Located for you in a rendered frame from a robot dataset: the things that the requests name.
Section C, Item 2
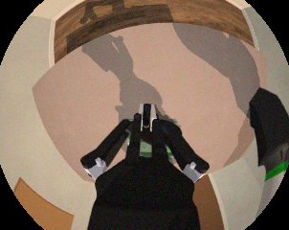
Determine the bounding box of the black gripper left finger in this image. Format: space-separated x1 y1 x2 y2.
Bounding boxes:
80 103 144 185

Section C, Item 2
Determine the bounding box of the green clamp slide with handwheel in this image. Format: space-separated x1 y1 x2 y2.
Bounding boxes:
140 103 182 165

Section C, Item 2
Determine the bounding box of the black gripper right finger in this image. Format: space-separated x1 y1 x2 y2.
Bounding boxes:
150 104 210 187

